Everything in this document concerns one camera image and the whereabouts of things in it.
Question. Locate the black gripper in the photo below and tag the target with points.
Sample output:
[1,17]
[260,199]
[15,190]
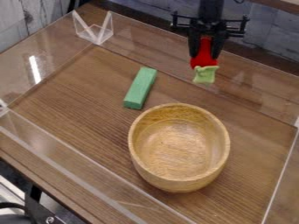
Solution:
[208,26]

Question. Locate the red plush fruit green stem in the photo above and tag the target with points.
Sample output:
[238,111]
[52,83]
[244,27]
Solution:
[203,64]

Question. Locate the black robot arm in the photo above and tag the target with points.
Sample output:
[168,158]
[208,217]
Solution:
[210,8]

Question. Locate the green rectangular block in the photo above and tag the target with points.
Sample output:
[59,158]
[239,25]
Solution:
[139,88]

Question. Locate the wooden bowl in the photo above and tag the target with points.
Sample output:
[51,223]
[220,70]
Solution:
[179,147]

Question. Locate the clear acrylic corner bracket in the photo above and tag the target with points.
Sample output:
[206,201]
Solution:
[93,33]

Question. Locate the clear acrylic front wall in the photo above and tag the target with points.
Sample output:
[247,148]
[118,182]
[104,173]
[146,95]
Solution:
[88,188]

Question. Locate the black table leg frame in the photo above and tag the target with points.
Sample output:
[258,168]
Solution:
[29,212]

